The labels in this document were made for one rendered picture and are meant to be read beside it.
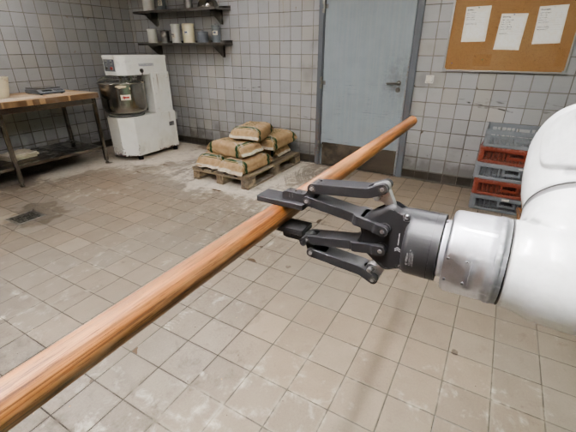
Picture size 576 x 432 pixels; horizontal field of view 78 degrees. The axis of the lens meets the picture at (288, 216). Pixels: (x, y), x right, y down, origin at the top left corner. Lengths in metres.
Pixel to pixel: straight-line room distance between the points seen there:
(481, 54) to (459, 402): 3.23
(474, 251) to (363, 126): 4.14
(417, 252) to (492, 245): 0.07
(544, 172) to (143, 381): 1.77
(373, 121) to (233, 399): 3.47
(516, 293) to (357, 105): 4.16
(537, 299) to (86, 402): 1.81
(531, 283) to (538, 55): 3.87
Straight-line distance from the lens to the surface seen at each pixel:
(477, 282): 0.39
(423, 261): 0.40
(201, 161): 4.23
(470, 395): 1.94
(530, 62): 4.20
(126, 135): 5.29
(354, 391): 1.80
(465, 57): 4.22
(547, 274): 0.38
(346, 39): 4.50
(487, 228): 0.39
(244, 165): 3.87
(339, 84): 4.53
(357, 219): 0.42
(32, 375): 0.29
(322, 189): 0.43
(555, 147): 0.48
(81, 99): 5.17
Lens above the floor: 1.39
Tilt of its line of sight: 25 degrees down
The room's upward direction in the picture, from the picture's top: straight up
